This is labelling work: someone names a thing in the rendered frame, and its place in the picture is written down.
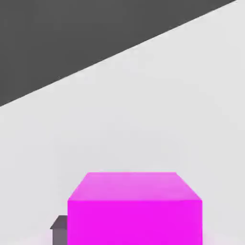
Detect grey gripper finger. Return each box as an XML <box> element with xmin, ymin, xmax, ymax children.
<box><xmin>49</xmin><ymin>215</ymin><xmax>68</xmax><ymax>245</ymax></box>

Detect small magenta cube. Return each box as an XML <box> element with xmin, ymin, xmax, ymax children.
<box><xmin>67</xmin><ymin>171</ymin><xmax>203</xmax><ymax>245</ymax></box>

